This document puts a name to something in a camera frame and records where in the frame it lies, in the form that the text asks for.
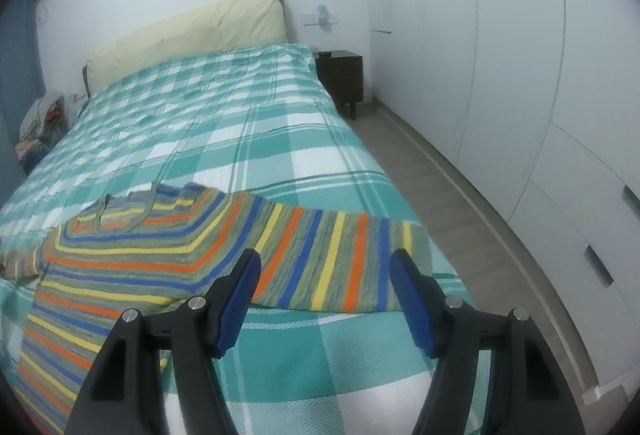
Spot multicolour striped knit sweater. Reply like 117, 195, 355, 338
1, 184, 432, 434

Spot dark wooden nightstand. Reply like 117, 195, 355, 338
314, 50, 364, 121

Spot cream padded headboard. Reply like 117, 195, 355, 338
82, 0, 288, 97

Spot white wardrobe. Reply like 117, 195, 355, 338
368, 0, 639, 384

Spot blue grey curtain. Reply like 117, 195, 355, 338
0, 0, 44, 204

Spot clothes pile beside bed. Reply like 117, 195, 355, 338
15, 92, 68, 173

